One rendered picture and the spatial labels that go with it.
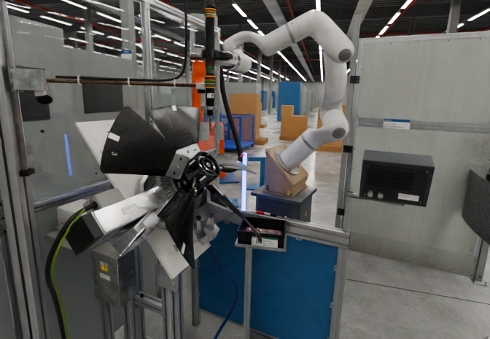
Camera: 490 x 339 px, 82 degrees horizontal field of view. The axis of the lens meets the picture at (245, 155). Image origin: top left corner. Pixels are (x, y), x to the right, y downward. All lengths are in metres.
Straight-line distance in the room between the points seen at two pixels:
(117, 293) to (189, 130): 0.72
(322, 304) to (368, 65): 1.96
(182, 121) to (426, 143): 2.14
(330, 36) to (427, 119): 1.66
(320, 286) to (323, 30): 1.22
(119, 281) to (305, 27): 1.28
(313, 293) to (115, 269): 0.97
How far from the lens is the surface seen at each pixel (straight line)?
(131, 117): 0.99
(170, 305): 1.35
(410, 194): 1.36
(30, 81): 1.24
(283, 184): 1.62
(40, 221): 1.58
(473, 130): 2.87
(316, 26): 1.31
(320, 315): 1.74
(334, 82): 1.42
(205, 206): 1.23
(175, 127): 1.21
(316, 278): 1.62
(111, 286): 1.38
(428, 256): 3.13
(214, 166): 1.09
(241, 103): 9.16
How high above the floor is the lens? 1.47
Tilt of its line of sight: 12 degrees down
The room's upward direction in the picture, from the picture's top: 1 degrees clockwise
